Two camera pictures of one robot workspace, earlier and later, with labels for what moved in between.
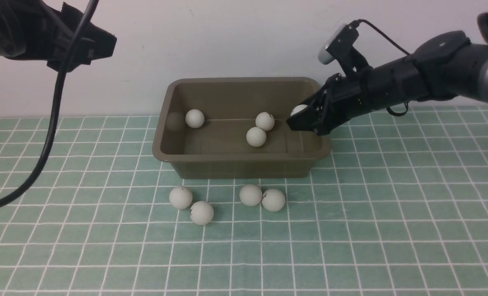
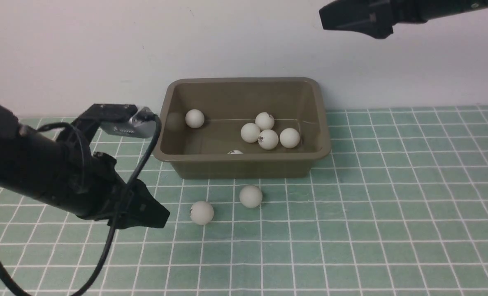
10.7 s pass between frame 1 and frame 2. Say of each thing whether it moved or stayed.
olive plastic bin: stayed
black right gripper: moved
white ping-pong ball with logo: stayed
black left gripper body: moved
